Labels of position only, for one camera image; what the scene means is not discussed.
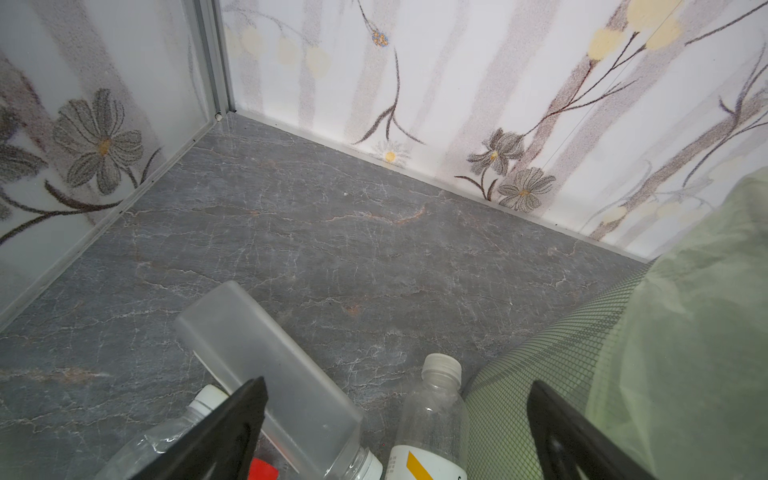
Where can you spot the clear water bottle red cap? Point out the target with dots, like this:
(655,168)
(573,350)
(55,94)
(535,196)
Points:
(148,446)

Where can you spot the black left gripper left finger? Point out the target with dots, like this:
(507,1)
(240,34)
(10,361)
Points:
(221,446)

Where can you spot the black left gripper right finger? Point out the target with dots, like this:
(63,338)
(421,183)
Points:
(568,446)

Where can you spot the clear square plastic bottle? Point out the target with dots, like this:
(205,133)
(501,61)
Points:
(308,418)

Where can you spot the green plastic bin liner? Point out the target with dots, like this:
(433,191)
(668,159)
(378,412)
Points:
(681,384)

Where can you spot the white bottle yellow arrow label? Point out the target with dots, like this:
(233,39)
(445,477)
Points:
(432,437)

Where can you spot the green mesh waste bin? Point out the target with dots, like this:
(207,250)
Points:
(565,356)

